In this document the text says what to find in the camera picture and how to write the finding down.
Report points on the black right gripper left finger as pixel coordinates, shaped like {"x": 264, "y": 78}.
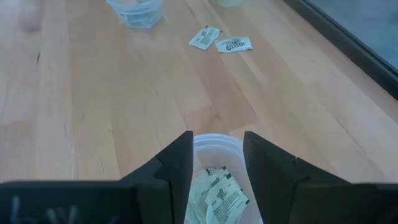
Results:
{"x": 161, "y": 193}

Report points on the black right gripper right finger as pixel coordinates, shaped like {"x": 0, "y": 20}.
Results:
{"x": 280, "y": 193}

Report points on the green white sweetener packet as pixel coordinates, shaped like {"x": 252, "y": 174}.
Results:
{"x": 205, "y": 37}
{"x": 234, "y": 44}
{"x": 199, "y": 189}
{"x": 227, "y": 199}

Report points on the clear plastic cup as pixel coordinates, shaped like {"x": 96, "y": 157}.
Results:
{"x": 217, "y": 149}
{"x": 136, "y": 17}

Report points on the black aluminium table frame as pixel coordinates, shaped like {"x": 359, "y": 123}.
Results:
{"x": 357, "y": 53}

